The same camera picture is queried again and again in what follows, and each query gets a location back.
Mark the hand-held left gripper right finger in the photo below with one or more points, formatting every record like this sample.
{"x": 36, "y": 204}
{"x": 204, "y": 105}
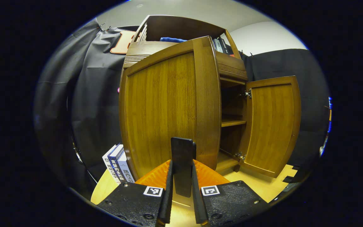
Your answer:
{"x": 198, "y": 205}

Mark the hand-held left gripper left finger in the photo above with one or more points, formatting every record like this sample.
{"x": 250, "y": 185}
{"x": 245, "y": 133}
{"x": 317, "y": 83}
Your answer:
{"x": 165, "y": 201}

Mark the wooden cabinet door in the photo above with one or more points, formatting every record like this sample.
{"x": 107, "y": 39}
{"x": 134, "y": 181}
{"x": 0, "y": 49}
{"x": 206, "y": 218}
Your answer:
{"x": 159, "y": 110}
{"x": 271, "y": 123}

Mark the wooden double-door shoe cabinet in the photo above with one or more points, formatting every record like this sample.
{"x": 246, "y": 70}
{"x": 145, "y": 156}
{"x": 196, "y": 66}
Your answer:
{"x": 175, "y": 28}

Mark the wooden cabinet drawer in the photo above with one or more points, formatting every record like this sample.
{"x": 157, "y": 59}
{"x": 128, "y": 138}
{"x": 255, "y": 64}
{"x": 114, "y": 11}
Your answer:
{"x": 232, "y": 67}

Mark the navy thick book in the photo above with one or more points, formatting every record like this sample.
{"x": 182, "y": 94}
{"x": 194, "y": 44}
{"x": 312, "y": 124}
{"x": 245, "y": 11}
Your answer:
{"x": 117, "y": 164}

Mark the white thick book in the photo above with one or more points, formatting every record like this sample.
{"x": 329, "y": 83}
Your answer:
{"x": 108, "y": 164}

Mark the black backdrop cloth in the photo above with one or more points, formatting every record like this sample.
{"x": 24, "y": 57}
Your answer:
{"x": 96, "y": 110}

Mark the grey slim book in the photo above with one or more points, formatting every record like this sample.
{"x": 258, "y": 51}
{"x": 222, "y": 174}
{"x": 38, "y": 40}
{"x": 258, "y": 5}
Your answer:
{"x": 218, "y": 45}

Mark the black slim book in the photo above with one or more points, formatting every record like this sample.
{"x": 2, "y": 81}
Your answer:
{"x": 225, "y": 45}

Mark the blue folded towel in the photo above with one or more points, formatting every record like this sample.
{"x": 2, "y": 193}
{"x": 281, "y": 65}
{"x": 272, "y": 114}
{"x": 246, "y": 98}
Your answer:
{"x": 172, "y": 39}

